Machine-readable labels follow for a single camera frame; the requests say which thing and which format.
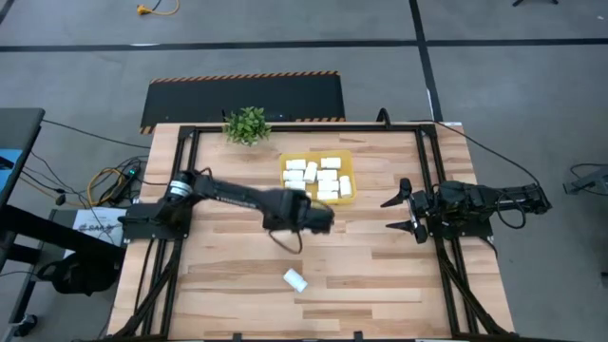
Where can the black caster wheel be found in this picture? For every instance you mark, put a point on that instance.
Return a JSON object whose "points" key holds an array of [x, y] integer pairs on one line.
{"points": [[26, 325]]}

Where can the black bag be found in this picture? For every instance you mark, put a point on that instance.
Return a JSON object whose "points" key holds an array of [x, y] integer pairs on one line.
{"points": [[78, 278]]}

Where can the green potted plant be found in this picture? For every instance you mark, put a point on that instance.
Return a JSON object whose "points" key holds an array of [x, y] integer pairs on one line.
{"points": [[247, 126]]}

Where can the dark grey desk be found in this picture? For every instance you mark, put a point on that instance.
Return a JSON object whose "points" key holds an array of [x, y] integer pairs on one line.
{"points": [[21, 128]]}

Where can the black stand foot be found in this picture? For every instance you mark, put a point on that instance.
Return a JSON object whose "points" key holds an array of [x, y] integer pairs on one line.
{"points": [[534, 2]]}

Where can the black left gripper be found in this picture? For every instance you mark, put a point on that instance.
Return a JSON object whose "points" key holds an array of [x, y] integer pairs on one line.
{"points": [[313, 217]]}

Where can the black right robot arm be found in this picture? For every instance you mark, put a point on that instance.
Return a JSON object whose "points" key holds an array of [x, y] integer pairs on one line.
{"points": [[499, 197]]}

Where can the white printed paper sheet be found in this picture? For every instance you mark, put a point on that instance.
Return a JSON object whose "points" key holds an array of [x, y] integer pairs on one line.
{"points": [[97, 223]]}

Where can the blue box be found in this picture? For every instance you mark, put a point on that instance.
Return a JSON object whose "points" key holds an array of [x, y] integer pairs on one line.
{"points": [[9, 166]]}

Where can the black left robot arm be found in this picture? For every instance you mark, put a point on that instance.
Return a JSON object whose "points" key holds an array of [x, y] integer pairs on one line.
{"points": [[228, 192]]}

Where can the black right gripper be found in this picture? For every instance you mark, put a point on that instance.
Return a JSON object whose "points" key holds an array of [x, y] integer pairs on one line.
{"points": [[425, 208]]}

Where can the yellow translucent plastic basket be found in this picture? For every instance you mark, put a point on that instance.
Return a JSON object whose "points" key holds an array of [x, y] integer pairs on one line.
{"points": [[348, 166]]}

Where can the black frame bracket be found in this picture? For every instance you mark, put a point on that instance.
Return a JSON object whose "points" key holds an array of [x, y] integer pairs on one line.
{"points": [[358, 336], [236, 336]]}

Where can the black hazard-striped floor mat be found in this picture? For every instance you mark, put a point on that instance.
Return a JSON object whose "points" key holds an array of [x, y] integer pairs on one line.
{"points": [[237, 100]]}

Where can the black power strip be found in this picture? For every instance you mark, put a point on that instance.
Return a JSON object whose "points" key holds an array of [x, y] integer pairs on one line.
{"points": [[130, 172]]}

